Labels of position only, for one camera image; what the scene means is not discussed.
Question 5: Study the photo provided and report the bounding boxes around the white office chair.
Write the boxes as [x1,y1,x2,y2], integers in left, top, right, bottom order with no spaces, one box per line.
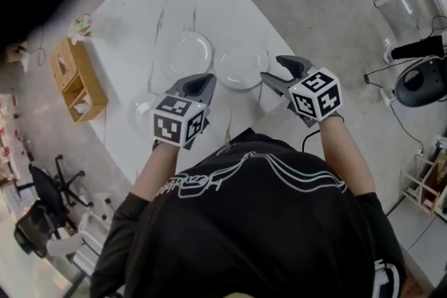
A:
[45,197,118,268]

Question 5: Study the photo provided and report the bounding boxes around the white ceramic plate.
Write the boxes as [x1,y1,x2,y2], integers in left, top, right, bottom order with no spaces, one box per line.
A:
[212,43,270,91]
[161,31,214,82]
[126,90,165,137]

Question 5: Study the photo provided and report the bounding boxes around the woven wicker tissue box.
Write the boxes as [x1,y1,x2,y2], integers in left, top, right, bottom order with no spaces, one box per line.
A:
[50,36,109,124]

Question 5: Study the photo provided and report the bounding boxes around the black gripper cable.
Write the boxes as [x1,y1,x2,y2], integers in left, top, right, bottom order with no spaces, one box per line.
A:
[300,128,321,153]

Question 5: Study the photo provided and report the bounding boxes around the person's left forearm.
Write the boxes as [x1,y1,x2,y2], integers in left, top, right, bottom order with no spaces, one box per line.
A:
[131,142,181,202]

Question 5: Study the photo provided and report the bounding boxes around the white power strip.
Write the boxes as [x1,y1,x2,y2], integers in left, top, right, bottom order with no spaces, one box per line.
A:
[379,87,398,107]

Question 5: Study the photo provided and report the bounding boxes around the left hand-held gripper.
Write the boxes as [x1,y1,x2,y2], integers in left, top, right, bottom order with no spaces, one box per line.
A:
[150,73,218,151]

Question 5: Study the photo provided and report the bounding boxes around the group of small red objects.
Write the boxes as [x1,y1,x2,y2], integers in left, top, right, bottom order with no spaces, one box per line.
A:
[0,94,34,165]

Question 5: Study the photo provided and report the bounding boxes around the black white striped shorts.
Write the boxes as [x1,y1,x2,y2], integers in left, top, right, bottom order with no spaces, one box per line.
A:
[374,260,402,298]

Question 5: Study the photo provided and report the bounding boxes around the black floor cable with adapter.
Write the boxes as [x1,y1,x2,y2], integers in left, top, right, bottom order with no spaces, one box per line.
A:
[362,64,425,151]

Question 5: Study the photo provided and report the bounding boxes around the black office chair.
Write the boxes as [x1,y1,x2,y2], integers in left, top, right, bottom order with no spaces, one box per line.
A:
[13,154,87,258]

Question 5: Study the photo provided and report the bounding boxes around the black printed T-shirt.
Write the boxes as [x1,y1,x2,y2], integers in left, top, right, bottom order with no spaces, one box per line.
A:
[89,127,408,298]

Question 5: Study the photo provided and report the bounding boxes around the white paper tissue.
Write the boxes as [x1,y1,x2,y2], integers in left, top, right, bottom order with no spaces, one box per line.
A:
[71,99,94,114]

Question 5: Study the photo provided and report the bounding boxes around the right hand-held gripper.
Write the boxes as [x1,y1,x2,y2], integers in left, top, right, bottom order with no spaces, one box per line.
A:
[260,54,342,129]

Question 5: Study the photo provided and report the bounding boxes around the white metal rack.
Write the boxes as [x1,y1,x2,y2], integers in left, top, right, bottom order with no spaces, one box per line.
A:
[400,134,447,217]

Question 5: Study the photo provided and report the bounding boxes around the person's right forearm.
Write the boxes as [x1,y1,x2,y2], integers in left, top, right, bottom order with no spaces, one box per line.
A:
[316,114,378,199]

